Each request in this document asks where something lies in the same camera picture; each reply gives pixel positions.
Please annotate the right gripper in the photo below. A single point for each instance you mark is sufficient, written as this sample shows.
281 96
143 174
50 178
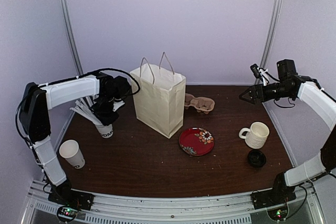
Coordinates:
253 93

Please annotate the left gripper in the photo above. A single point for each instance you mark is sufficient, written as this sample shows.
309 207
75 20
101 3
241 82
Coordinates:
104 120

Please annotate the white paper cup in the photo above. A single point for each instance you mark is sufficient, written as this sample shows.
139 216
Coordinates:
70 151

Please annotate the black plastic cup lid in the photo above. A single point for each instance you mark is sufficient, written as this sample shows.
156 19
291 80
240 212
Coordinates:
256 158

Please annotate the paper cup with straws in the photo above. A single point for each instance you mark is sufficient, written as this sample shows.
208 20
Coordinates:
106 131

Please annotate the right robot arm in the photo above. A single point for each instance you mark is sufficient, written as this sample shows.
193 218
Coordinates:
304 117

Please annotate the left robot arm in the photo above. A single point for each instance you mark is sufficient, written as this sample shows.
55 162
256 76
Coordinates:
95 93

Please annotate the wrapped straw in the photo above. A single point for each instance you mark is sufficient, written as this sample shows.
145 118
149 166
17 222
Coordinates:
88 115
83 107
88 103

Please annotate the cream ceramic mug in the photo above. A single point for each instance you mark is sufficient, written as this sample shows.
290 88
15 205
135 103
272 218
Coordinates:
255 136

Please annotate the cardboard cup carrier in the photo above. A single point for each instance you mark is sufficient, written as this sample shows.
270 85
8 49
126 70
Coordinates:
200 104

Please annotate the cream paper bag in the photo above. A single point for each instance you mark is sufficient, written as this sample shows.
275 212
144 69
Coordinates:
159 96

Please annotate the red floral plate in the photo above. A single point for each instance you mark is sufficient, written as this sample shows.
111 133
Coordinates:
196 141

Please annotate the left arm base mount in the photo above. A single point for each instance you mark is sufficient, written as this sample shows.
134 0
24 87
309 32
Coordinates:
77 200

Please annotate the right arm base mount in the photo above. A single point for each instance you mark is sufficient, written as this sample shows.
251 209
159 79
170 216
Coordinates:
266 199

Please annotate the right aluminium frame post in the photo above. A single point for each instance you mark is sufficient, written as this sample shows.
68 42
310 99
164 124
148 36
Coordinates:
276 9

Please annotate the aluminium frame post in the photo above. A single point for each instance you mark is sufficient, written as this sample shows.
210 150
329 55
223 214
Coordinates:
70 36
276 9

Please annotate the aluminium front rail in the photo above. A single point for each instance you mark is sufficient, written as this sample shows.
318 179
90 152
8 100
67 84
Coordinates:
235 208

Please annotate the left aluminium frame post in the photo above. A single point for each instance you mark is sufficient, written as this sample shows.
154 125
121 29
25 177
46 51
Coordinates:
70 36

